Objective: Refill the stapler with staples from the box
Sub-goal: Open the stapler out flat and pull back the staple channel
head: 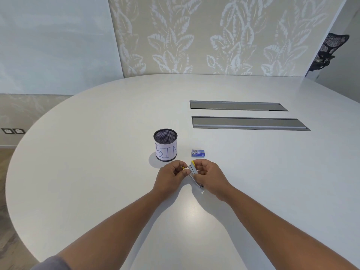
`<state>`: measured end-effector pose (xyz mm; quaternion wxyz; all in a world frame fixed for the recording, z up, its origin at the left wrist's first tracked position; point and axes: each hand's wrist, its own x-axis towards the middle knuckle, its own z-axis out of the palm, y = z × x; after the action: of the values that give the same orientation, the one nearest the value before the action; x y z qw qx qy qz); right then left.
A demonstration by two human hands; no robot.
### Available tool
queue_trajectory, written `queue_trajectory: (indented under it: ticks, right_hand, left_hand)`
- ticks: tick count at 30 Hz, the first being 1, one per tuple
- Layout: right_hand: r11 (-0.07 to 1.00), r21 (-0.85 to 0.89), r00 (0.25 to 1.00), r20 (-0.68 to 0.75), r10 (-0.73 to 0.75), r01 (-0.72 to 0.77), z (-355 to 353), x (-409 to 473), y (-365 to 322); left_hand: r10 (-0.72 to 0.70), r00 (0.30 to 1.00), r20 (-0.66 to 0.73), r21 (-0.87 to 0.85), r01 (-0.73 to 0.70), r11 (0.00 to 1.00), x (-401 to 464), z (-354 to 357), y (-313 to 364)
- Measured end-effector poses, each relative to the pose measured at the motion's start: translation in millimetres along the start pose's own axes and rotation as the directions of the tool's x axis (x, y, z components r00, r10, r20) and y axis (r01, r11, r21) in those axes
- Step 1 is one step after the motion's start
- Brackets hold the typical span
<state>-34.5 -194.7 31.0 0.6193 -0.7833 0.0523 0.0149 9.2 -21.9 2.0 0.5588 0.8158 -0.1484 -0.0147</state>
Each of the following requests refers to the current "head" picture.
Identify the person's right hand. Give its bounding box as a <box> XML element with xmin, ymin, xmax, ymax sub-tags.
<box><xmin>193</xmin><ymin>159</ymin><xmax>235</xmax><ymax>202</ymax></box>

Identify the person's left hand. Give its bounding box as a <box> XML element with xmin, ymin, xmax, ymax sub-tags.
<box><xmin>152</xmin><ymin>160</ymin><xmax>191</xmax><ymax>198</ymax></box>

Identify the grey and yellow stapler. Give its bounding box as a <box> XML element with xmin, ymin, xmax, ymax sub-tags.
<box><xmin>181</xmin><ymin>161</ymin><xmax>205</xmax><ymax>190</ymax></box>

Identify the person's left forearm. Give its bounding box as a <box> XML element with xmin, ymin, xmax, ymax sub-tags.
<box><xmin>55</xmin><ymin>189</ymin><xmax>180</xmax><ymax>270</ymax></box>

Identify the person's right forearm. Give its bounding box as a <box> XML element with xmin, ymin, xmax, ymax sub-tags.
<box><xmin>217</xmin><ymin>185</ymin><xmax>358</xmax><ymax>270</ymax></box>

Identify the black mesh cup with paper label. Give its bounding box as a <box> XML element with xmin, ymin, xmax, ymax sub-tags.
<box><xmin>153</xmin><ymin>129</ymin><xmax>178</xmax><ymax>162</ymax></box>

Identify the grey shirt sleeve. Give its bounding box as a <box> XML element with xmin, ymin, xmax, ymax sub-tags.
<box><xmin>29</xmin><ymin>255</ymin><xmax>74</xmax><ymax>270</ymax></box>

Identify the black mesh office chair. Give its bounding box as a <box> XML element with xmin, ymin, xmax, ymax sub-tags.
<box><xmin>308</xmin><ymin>33</ymin><xmax>350</xmax><ymax>73</ymax></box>

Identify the grey table cable hatch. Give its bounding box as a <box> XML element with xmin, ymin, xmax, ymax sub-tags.
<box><xmin>191</xmin><ymin>116</ymin><xmax>311</xmax><ymax>131</ymax></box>
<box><xmin>189</xmin><ymin>100</ymin><xmax>288</xmax><ymax>112</ymax></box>

